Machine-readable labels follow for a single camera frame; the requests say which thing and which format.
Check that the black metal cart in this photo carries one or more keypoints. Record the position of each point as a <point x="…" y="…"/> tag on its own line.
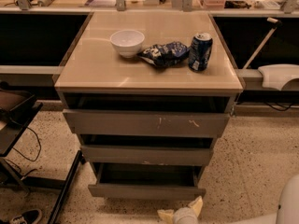
<point x="17" y="110"/>

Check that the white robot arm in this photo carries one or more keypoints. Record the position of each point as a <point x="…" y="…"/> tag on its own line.
<point x="287" y="212"/>

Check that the grey top drawer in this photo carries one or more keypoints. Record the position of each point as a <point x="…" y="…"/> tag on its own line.
<point x="142" y="123"/>

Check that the grey middle drawer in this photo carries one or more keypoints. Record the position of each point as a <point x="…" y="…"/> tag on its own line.
<point x="147" y="155"/>

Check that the white curved plastic cover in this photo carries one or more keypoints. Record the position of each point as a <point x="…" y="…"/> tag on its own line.
<point x="276" y="76"/>

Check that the blue chip bag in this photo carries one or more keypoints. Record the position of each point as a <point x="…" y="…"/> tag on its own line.
<point x="166" y="55"/>

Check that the white bowl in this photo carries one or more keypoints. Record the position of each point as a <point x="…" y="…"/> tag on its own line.
<point x="127" y="43"/>

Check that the black sneaker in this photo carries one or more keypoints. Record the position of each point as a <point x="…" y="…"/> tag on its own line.
<point x="28" y="217"/>

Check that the white stick with knob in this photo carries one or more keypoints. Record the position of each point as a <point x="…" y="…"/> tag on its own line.
<point x="275" y="24"/>

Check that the blue soda can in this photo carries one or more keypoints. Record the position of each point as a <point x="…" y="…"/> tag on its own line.
<point x="200" y="51"/>

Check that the grey bottom drawer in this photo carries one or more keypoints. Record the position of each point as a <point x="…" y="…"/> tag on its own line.
<point x="149" y="182"/>

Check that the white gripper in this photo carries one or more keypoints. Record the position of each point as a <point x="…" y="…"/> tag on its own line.
<point x="184" y="216"/>

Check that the grey drawer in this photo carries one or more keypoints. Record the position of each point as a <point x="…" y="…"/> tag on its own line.
<point x="149" y="182"/>
<point x="142" y="123"/>
<point x="147" y="155"/>

